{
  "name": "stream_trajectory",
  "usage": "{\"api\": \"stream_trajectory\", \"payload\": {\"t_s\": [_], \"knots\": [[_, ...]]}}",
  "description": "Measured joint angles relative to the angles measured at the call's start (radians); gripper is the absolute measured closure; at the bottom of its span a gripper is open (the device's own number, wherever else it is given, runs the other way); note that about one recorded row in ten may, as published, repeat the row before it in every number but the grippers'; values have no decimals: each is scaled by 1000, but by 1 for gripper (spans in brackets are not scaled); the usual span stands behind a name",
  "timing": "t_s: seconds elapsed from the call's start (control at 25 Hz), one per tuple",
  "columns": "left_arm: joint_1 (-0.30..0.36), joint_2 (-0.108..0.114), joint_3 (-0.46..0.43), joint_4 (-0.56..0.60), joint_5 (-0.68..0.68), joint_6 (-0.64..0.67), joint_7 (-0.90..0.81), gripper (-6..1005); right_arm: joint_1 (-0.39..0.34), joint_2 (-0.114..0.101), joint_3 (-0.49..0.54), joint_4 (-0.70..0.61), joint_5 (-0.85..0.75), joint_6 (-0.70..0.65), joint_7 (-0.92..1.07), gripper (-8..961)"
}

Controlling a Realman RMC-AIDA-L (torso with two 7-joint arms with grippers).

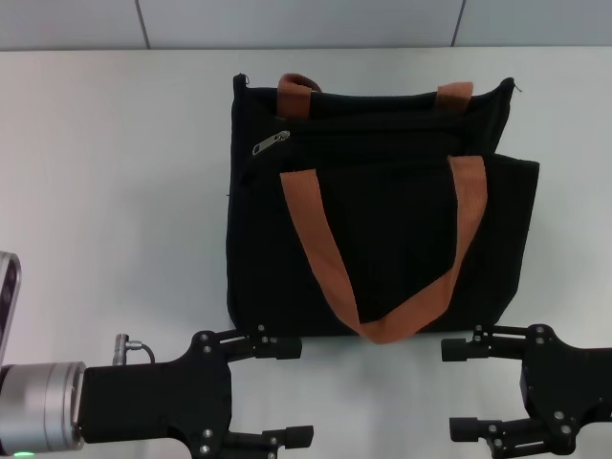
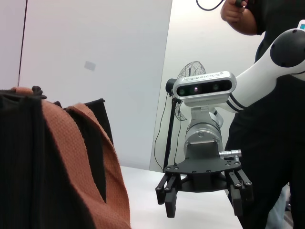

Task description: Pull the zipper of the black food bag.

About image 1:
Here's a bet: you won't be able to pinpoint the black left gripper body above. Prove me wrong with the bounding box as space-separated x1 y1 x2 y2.
78 329 236 459

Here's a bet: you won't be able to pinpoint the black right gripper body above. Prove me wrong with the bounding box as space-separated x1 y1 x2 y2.
518 324 612 456

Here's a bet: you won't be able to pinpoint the black food bag brown handles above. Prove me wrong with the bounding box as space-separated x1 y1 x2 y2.
224 73 541 347

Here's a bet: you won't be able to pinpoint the silver zipper pull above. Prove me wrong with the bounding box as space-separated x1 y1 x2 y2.
251 129 292 158

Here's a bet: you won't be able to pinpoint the left gripper cable with plug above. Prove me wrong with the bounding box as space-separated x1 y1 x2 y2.
112 335 157 367

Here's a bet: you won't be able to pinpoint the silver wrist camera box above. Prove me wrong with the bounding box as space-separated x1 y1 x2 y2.
0 251 23 367

